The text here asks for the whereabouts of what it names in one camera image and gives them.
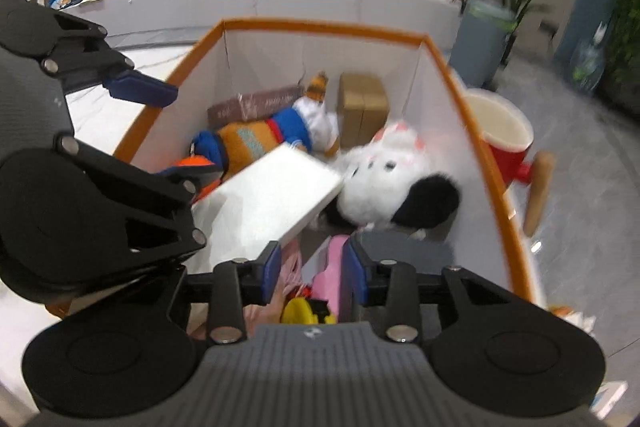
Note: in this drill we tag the yellow tape measure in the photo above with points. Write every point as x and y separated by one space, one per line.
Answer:
302 312

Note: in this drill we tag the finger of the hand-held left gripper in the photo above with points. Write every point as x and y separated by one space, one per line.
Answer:
160 207
142 91

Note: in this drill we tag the clear water bottle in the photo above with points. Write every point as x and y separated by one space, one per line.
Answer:
592 57

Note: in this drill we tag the grey trash bin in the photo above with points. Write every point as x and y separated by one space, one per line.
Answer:
482 47

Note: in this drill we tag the brown printed card box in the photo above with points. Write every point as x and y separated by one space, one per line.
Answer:
260 104

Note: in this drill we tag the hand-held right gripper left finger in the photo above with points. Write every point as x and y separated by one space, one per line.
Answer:
272 272

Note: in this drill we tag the dark grey square box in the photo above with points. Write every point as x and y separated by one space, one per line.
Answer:
400 247

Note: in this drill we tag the potted long leaf plant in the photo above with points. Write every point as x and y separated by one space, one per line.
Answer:
522 7

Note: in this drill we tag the orange storage box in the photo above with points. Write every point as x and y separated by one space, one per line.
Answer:
320 52

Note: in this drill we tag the orange blue plush toy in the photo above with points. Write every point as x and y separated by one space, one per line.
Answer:
260 137

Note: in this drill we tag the pink card wallet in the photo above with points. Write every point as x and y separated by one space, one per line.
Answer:
330 277

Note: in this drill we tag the brown cardboard box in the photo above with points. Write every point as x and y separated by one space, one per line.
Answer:
362 107

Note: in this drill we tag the white foam block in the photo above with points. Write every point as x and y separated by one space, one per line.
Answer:
270 192

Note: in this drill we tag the marble television console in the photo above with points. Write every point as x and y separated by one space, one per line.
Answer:
260 2

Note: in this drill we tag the small pink backpack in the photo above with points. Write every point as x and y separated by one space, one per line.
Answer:
287 277

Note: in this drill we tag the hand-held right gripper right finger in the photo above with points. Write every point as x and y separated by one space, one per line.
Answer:
356 274

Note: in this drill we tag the white plush toy black ears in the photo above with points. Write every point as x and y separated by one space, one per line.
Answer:
385 177

